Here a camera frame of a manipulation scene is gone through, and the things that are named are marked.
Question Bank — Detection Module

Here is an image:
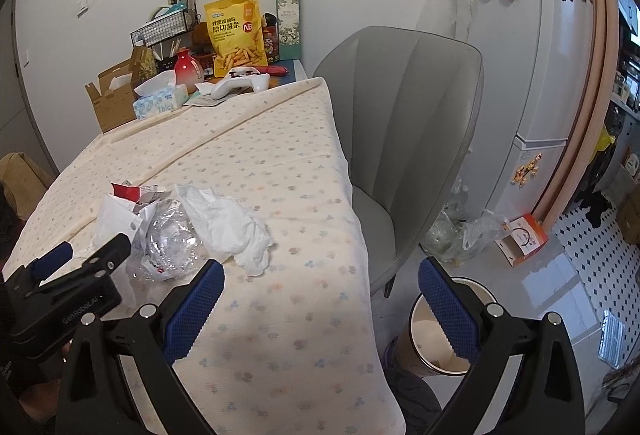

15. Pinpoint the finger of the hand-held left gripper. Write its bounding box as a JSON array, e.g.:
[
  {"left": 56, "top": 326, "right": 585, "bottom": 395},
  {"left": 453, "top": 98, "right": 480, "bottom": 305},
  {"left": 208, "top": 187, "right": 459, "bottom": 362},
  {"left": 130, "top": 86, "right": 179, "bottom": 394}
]
[
  {"left": 15, "top": 242, "right": 76, "bottom": 288},
  {"left": 75, "top": 233, "right": 132, "bottom": 277}
]

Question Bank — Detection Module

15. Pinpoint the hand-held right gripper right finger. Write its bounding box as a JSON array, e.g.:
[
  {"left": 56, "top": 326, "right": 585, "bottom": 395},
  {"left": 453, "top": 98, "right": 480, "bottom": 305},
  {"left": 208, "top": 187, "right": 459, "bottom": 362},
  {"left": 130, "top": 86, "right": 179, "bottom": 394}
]
[{"left": 417, "top": 256, "right": 587, "bottom": 435}]

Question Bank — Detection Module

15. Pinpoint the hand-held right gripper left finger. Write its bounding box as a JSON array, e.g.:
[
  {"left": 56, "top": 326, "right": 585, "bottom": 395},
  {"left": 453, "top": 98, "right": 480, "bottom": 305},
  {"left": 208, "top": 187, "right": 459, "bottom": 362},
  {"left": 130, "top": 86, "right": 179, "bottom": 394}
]
[{"left": 59, "top": 259, "right": 226, "bottom": 435}]

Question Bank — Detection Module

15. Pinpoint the white round bin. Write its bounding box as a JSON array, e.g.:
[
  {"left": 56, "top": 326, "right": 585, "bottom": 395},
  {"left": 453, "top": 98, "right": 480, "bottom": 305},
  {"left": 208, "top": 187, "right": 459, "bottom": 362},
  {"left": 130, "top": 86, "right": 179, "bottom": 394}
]
[{"left": 409, "top": 277, "right": 501, "bottom": 377}]

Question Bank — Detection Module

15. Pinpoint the clear plastic wrapper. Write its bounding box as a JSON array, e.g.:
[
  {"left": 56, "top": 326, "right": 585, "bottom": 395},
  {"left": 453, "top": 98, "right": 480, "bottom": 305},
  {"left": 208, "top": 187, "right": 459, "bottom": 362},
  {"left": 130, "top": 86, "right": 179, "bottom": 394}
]
[{"left": 125, "top": 202, "right": 211, "bottom": 283}]

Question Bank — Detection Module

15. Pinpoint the white tissue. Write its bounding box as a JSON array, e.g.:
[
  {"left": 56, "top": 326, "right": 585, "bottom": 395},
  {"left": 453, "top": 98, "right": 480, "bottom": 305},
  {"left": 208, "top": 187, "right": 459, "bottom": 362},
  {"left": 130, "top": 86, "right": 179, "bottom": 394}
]
[{"left": 174, "top": 185, "right": 277, "bottom": 277}]

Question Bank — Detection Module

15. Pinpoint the clear plastic bag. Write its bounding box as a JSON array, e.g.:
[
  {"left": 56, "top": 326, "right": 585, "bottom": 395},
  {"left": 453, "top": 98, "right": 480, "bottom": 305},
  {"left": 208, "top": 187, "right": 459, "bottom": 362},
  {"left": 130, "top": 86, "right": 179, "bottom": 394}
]
[{"left": 420, "top": 180, "right": 506, "bottom": 263}]

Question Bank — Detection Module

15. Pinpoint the brown cushion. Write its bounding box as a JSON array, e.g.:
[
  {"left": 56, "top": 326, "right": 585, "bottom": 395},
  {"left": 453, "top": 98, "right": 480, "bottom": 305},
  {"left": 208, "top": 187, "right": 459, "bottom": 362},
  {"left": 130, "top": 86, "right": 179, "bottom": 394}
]
[{"left": 0, "top": 153, "right": 56, "bottom": 221}]

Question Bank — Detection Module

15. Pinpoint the person's grey pants leg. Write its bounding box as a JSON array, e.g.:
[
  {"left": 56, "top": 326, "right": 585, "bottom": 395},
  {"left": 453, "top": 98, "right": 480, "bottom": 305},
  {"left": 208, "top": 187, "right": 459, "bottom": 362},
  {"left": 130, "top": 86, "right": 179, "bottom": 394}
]
[{"left": 382, "top": 335, "right": 443, "bottom": 435}]

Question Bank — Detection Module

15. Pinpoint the orange white cardboard box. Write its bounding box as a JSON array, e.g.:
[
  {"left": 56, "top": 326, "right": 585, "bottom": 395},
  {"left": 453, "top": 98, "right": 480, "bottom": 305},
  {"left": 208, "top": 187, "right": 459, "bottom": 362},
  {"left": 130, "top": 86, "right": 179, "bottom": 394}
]
[{"left": 495, "top": 213, "right": 550, "bottom": 268}]

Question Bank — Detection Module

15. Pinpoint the open brown cardboard box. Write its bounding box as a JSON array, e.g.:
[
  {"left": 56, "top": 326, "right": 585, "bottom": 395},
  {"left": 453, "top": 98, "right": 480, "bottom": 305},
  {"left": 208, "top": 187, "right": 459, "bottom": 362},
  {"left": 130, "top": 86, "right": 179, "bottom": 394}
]
[{"left": 84, "top": 46, "right": 156, "bottom": 134}]

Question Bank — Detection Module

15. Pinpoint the blue tissue pack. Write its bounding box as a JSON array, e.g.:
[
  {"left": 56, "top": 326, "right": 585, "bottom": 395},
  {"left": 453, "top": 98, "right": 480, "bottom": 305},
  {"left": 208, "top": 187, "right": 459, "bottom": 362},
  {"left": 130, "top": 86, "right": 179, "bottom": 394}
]
[{"left": 132, "top": 71, "right": 190, "bottom": 120}]

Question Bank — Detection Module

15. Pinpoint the cluster of yellow figure magnets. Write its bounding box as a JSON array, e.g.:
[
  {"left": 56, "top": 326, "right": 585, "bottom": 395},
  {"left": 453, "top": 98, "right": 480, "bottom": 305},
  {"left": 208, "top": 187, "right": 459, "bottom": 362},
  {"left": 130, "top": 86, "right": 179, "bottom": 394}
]
[{"left": 510, "top": 154, "right": 545, "bottom": 188}]

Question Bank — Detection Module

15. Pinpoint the black clothing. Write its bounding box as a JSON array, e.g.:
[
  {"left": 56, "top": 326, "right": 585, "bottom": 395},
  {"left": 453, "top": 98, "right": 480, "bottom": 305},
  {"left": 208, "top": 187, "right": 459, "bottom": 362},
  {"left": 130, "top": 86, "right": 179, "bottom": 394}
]
[{"left": 580, "top": 190, "right": 613, "bottom": 226}]

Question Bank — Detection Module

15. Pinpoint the red white vase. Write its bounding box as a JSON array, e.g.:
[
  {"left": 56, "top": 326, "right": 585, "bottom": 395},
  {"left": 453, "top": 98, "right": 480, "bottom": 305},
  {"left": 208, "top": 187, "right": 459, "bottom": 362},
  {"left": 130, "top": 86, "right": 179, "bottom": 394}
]
[{"left": 172, "top": 48, "right": 206, "bottom": 86}]

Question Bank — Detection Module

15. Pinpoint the grey padded chair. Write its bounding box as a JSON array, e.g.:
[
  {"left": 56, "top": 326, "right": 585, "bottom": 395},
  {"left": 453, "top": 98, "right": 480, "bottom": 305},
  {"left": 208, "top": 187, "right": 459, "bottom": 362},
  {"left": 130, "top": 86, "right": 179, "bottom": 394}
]
[{"left": 312, "top": 26, "right": 485, "bottom": 298}]

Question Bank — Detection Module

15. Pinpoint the white game controller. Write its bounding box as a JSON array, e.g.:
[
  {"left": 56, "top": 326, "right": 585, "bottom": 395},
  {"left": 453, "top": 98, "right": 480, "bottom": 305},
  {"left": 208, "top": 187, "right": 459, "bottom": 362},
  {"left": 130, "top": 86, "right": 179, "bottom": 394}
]
[{"left": 209, "top": 67, "right": 271, "bottom": 100}]

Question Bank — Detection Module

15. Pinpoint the yellow plastic bag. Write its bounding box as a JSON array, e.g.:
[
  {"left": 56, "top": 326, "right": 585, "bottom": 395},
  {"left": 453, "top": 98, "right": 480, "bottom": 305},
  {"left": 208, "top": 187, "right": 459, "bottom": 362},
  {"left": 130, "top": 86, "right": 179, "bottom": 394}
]
[{"left": 595, "top": 125, "right": 617, "bottom": 163}]

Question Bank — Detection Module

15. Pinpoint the yellow snack bag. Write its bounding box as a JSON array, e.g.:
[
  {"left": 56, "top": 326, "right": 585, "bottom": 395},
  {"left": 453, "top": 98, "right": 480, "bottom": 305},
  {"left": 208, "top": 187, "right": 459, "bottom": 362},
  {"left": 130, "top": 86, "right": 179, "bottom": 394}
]
[{"left": 203, "top": 0, "right": 269, "bottom": 79}]

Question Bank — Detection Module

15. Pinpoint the white refrigerator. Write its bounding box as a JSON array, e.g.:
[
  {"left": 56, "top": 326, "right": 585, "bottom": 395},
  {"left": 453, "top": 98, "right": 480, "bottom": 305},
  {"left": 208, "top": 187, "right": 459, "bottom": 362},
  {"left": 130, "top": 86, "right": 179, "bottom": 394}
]
[{"left": 452, "top": 0, "right": 601, "bottom": 221}]

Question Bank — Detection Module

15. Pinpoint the red snack can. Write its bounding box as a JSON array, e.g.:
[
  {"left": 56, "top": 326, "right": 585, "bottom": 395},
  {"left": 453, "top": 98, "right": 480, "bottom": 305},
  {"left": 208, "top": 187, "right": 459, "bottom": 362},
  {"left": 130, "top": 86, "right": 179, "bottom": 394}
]
[{"left": 262, "top": 26, "right": 280, "bottom": 60}]

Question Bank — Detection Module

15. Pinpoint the tall green box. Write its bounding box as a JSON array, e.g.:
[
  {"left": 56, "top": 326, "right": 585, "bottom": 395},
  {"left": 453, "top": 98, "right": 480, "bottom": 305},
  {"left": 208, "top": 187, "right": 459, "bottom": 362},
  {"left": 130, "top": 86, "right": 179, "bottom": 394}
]
[{"left": 275, "top": 0, "right": 302, "bottom": 62}]

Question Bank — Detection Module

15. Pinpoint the black wire basket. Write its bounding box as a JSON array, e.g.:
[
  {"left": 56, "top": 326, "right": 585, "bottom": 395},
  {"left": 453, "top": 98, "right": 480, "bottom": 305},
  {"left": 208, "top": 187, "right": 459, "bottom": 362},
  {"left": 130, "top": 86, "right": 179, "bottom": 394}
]
[{"left": 131, "top": 10, "right": 196, "bottom": 46}]

